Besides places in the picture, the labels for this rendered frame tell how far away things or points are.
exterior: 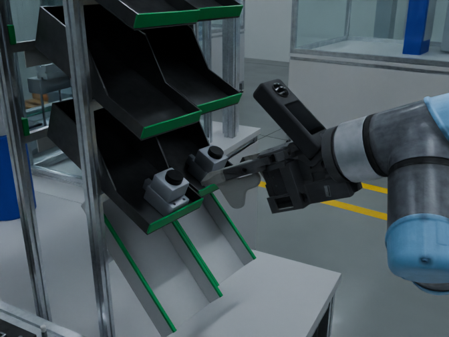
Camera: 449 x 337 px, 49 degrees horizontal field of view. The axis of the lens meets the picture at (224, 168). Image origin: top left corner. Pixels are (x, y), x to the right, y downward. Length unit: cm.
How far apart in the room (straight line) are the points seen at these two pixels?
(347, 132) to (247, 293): 72
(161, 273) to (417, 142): 57
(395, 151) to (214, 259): 59
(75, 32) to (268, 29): 960
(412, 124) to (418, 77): 393
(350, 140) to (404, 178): 9
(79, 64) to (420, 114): 49
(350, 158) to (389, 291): 233
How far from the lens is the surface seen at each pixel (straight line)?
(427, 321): 273
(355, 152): 58
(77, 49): 78
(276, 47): 1026
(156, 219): 84
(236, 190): 68
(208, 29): 218
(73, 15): 78
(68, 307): 125
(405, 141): 54
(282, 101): 63
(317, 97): 483
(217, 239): 108
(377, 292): 285
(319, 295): 125
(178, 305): 95
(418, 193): 51
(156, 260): 96
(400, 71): 451
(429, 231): 50
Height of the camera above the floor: 158
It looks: 21 degrees down
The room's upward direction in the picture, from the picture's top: straight up
